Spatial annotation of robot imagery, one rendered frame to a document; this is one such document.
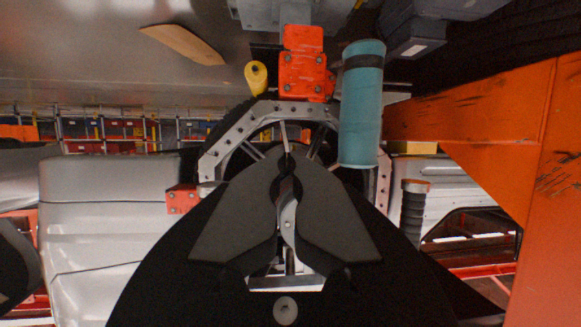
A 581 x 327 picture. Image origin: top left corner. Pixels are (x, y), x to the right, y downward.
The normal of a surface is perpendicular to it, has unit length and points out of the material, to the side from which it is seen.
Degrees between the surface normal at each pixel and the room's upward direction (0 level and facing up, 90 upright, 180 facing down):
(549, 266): 90
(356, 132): 90
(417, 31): 90
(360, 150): 88
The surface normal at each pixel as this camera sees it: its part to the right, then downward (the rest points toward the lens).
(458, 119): -0.99, 0.00
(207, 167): 0.11, 0.14
